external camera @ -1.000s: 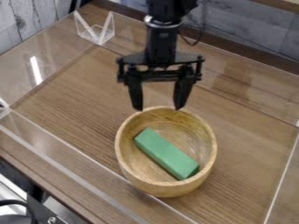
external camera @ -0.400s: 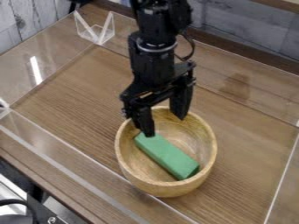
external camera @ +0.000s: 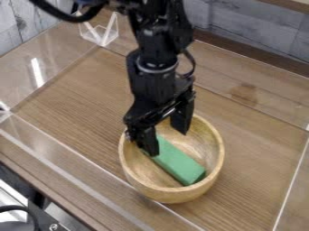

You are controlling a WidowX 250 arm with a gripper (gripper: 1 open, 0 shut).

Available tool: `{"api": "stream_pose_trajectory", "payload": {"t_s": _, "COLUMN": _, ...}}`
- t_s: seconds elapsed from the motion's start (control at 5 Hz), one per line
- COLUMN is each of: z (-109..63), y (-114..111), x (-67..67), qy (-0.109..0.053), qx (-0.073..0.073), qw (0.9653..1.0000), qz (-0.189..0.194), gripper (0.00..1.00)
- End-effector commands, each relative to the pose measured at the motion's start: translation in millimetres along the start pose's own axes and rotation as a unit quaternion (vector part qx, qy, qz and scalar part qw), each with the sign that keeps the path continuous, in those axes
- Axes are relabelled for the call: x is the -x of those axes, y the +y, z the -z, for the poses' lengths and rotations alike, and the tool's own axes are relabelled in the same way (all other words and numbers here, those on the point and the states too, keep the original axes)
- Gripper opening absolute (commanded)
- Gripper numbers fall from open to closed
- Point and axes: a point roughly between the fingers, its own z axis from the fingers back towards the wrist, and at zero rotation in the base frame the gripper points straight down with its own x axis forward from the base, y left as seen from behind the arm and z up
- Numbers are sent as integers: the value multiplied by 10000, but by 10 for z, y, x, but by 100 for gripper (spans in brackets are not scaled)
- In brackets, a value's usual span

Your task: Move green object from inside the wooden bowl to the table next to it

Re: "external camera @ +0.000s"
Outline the green rectangular block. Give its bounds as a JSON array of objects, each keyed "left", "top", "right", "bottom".
[{"left": 146, "top": 135, "right": 207, "bottom": 186}]

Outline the black metal bracket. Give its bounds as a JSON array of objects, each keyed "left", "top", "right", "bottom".
[{"left": 29, "top": 201, "right": 79, "bottom": 231}]

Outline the clear acrylic enclosure wall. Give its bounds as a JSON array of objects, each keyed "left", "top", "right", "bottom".
[{"left": 0, "top": 11, "right": 309, "bottom": 231}]

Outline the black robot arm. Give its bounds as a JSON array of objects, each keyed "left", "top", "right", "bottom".
[{"left": 30, "top": 0, "right": 196, "bottom": 156}]

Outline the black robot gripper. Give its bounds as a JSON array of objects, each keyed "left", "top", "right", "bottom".
[{"left": 124, "top": 51, "right": 196, "bottom": 157}]

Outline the wooden oval bowl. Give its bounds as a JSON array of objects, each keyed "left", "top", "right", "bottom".
[{"left": 118, "top": 115, "right": 225, "bottom": 204}]

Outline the clear acrylic corner bracket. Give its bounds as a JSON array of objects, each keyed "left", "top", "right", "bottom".
[{"left": 79, "top": 13, "right": 120, "bottom": 47}]

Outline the black cable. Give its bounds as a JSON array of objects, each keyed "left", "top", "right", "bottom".
[{"left": 0, "top": 205, "right": 41, "bottom": 231}]

